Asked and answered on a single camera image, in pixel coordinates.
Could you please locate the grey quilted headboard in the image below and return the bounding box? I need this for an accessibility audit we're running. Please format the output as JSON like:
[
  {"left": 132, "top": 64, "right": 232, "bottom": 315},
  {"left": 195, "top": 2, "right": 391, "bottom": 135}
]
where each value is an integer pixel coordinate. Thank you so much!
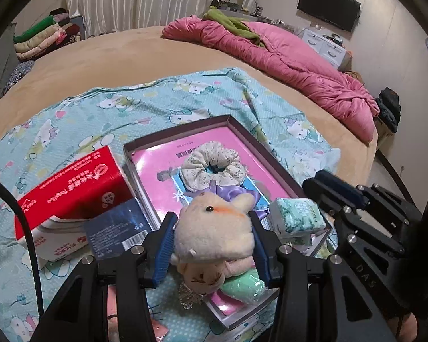
[{"left": 0, "top": 21, "right": 18, "bottom": 111}]

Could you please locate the black cable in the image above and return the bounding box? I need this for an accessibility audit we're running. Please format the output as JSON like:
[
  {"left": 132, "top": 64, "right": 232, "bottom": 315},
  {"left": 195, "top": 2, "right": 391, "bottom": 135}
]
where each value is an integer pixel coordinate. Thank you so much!
[{"left": 0, "top": 173, "right": 45, "bottom": 319}]

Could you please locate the stack of folded clothes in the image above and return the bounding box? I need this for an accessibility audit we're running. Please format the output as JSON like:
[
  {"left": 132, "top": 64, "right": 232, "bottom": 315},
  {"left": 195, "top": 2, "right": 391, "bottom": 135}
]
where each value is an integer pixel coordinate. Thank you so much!
[{"left": 13, "top": 7, "right": 84, "bottom": 61}]

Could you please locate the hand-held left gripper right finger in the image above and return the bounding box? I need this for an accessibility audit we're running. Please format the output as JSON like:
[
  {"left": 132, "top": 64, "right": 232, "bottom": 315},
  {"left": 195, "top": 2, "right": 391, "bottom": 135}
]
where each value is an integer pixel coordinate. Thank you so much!
[{"left": 248, "top": 211, "right": 411, "bottom": 342}]

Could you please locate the tan bed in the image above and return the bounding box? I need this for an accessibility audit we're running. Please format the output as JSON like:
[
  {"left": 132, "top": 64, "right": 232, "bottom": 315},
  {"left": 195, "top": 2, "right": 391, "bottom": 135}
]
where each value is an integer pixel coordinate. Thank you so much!
[{"left": 0, "top": 25, "right": 379, "bottom": 157}]

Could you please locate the red and white tissue box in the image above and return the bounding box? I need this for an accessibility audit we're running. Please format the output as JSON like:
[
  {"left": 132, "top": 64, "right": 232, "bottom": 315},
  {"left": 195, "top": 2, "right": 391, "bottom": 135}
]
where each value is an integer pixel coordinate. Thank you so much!
[{"left": 14, "top": 146, "right": 136, "bottom": 262}]

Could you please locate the person's right hand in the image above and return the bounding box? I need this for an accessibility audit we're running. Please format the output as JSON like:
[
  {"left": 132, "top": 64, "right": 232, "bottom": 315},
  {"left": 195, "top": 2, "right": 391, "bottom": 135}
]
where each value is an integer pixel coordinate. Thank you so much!
[{"left": 396, "top": 312, "right": 419, "bottom": 342}]

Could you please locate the white drawer cabinet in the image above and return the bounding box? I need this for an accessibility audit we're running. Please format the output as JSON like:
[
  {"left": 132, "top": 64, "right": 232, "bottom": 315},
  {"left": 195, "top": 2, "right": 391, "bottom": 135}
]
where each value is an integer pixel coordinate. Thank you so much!
[{"left": 300, "top": 27, "right": 347, "bottom": 68}]

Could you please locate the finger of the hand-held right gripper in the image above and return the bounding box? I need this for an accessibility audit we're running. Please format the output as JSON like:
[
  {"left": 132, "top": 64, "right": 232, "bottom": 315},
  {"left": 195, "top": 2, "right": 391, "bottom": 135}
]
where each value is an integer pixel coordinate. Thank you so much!
[
  {"left": 316, "top": 170, "right": 423, "bottom": 229},
  {"left": 303, "top": 178, "right": 404, "bottom": 255}
]

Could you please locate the black wall television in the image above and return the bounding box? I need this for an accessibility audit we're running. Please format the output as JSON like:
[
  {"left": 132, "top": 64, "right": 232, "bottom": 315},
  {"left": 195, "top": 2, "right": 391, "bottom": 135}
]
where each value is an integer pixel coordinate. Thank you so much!
[{"left": 297, "top": 0, "right": 362, "bottom": 33}]

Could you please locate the mint green cloth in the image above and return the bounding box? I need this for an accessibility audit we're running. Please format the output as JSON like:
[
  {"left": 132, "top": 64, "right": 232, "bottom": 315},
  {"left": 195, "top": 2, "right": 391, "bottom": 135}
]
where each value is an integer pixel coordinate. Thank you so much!
[{"left": 221, "top": 269, "right": 266, "bottom": 305}]

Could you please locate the cluttered side table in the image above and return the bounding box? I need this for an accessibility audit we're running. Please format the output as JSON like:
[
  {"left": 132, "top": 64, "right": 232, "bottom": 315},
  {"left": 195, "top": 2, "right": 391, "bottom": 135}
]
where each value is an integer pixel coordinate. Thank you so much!
[{"left": 210, "top": 0, "right": 272, "bottom": 22}]

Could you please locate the cartoon cat printed blanket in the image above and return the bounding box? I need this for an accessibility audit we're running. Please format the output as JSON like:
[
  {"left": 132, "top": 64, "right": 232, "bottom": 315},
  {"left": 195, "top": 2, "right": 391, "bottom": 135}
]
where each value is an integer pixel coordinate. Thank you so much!
[{"left": 0, "top": 67, "right": 343, "bottom": 342}]

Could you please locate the dark blue packet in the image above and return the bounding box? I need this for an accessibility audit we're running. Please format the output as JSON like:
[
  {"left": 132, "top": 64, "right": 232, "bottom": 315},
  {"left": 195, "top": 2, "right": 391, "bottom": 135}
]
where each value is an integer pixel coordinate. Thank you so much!
[{"left": 85, "top": 198, "right": 158, "bottom": 260}]

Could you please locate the purple satin scrunchie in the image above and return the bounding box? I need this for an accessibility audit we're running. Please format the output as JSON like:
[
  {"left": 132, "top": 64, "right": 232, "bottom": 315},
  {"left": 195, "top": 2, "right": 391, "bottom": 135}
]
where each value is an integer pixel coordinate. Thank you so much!
[{"left": 185, "top": 182, "right": 272, "bottom": 221}]

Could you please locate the cream plush toy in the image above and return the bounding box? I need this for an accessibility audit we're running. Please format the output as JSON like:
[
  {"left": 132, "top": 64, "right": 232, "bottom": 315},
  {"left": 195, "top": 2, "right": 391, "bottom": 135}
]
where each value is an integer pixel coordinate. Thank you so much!
[{"left": 171, "top": 192, "right": 258, "bottom": 310}]

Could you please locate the striped white curtain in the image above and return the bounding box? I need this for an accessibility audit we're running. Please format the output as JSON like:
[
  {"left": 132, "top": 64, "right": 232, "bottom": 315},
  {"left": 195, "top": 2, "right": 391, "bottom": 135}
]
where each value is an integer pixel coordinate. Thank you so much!
[{"left": 66, "top": 0, "right": 216, "bottom": 38}]

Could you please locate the dark patterned cloth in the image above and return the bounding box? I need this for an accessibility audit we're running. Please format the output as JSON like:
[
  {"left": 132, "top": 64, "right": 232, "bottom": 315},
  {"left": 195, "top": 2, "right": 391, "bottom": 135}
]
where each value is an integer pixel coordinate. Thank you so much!
[{"left": 2, "top": 60, "right": 34, "bottom": 93}]

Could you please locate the cream floral scrunchie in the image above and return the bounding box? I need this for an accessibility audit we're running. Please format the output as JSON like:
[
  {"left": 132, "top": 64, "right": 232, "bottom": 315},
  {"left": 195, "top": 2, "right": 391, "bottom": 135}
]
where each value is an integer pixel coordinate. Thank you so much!
[{"left": 180, "top": 142, "right": 246, "bottom": 189}]

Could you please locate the green tissue packet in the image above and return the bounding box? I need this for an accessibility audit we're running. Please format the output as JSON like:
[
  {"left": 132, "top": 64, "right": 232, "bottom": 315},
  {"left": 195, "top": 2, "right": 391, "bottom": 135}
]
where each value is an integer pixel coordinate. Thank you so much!
[{"left": 268, "top": 198, "right": 327, "bottom": 237}]

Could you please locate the black bag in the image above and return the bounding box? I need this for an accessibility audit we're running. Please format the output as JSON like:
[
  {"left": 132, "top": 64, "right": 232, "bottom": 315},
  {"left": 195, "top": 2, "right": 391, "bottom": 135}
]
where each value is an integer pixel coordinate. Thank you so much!
[{"left": 376, "top": 87, "right": 402, "bottom": 132}]

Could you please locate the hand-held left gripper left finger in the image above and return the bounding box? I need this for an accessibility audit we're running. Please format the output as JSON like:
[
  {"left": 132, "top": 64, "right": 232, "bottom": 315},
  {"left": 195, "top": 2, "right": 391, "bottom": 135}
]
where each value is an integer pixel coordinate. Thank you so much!
[{"left": 30, "top": 212, "right": 179, "bottom": 342}]

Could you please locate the shallow box with pink lining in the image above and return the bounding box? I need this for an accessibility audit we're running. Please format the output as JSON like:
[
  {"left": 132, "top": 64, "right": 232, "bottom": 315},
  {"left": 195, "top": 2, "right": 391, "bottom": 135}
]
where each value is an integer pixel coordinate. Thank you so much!
[{"left": 123, "top": 114, "right": 334, "bottom": 330}]

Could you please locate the pink quilt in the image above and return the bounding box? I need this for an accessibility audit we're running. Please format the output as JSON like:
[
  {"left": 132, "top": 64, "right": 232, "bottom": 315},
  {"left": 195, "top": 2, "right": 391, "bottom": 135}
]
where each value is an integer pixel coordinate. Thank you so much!
[{"left": 161, "top": 15, "right": 380, "bottom": 143}]

